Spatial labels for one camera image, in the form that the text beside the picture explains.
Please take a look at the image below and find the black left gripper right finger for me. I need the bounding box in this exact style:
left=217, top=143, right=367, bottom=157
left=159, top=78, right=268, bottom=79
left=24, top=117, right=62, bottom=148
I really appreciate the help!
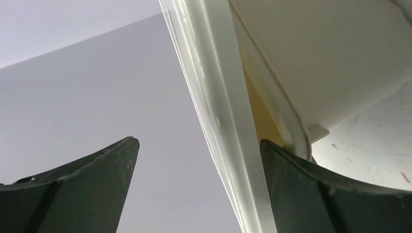
left=260, top=139, right=412, bottom=233

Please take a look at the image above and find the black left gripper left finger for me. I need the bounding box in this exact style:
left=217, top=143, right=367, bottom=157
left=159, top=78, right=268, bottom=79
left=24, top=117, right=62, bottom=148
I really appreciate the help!
left=0, top=136, right=139, bottom=233

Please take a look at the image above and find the beige plastic tub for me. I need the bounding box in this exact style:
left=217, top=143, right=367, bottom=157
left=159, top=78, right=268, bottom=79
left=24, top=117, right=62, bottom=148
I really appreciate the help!
left=228, top=0, right=412, bottom=160

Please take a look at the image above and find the white plastic tub lid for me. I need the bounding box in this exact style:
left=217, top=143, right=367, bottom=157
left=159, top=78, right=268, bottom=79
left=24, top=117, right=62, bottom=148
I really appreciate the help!
left=160, top=0, right=277, bottom=233

